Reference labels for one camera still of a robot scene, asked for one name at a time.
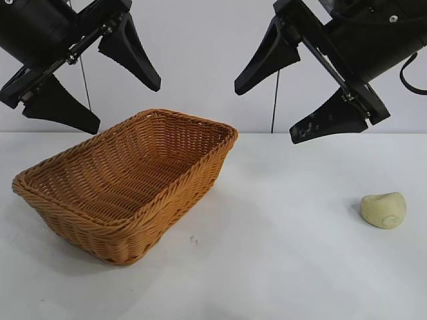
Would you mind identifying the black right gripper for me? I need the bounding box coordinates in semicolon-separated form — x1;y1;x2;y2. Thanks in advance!
234;0;427;145

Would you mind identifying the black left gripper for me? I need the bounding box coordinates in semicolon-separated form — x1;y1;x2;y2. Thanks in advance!
0;0;162;135

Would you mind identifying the brown wicker basket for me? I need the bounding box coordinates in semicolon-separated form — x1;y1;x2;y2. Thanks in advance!
11;107;240;267

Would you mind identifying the pale yellow egg yolk pastry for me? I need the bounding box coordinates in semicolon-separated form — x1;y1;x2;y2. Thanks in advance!
360;191;408;230

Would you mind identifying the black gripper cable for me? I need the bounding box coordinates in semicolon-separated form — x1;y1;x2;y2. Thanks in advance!
399;51;427;96

